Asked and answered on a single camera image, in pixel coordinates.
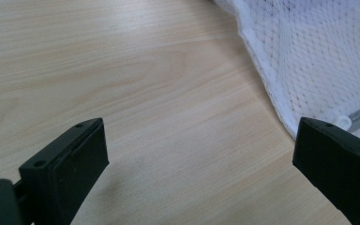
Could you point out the white mesh laundry bag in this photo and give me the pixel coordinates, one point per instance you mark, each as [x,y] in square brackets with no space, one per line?
[312,62]

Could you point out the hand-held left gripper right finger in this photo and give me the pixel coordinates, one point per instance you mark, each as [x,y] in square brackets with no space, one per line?
[340,162]

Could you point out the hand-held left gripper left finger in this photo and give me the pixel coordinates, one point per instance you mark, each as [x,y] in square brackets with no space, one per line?
[65,168]

